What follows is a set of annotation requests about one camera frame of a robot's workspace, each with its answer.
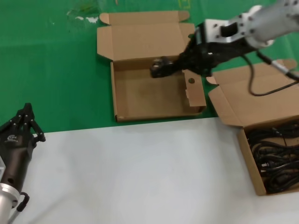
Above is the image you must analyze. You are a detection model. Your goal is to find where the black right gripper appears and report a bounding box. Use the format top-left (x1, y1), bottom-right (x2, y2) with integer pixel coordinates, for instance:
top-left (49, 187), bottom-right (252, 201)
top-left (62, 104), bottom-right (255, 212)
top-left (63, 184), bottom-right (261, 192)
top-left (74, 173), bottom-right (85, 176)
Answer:
top-left (149, 42), bottom-right (254, 79)

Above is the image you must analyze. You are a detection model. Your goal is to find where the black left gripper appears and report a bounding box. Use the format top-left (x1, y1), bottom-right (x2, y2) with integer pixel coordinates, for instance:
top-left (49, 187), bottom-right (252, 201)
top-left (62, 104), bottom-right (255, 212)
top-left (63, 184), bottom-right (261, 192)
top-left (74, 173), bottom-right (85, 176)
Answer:
top-left (0, 102), bottom-right (47, 191)

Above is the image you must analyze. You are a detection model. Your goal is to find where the cardboard box with round holes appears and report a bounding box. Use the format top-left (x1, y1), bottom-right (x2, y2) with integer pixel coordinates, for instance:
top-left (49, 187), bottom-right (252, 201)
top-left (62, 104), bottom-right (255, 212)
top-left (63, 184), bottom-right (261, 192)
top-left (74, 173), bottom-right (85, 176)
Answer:
top-left (96, 10), bottom-right (207, 123)

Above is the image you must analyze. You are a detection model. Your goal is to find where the green table cloth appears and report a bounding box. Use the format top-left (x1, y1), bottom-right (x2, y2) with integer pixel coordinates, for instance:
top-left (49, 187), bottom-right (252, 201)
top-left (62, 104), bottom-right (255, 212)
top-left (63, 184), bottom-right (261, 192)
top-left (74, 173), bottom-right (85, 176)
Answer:
top-left (0, 0), bottom-right (299, 137)

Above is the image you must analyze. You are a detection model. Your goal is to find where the cardboard box of black cables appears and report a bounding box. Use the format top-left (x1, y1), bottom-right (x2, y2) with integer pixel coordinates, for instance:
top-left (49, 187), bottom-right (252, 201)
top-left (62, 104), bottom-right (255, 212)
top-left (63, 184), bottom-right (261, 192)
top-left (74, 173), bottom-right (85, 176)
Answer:
top-left (205, 58), bottom-right (299, 196)

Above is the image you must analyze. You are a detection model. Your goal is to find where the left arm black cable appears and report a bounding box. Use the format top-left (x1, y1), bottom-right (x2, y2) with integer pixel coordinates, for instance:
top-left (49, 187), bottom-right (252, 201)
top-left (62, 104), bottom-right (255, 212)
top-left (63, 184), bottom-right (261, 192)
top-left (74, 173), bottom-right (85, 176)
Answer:
top-left (4, 191), bottom-right (30, 224)

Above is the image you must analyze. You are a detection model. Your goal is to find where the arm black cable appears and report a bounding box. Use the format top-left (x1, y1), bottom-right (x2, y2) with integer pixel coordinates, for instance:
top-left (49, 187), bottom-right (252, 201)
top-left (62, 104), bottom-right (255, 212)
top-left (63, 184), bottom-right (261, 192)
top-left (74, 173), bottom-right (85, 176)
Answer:
top-left (4, 191), bottom-right (30, 224)
top-left (242, 50), bottom-right (299, 97)

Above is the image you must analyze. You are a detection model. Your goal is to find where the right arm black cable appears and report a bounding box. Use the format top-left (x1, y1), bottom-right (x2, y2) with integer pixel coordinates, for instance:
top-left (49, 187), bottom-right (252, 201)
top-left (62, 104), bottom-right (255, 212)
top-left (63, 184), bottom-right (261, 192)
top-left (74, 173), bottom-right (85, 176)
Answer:
top-left (242, 50), bottom-right (299, 97)

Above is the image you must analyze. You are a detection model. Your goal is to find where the pile of black cables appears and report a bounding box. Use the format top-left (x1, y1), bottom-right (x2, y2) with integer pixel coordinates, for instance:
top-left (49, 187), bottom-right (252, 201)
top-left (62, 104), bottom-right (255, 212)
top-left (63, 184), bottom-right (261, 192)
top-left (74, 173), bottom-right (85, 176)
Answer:
top-left (247, 122), bottom-right (299, 194)

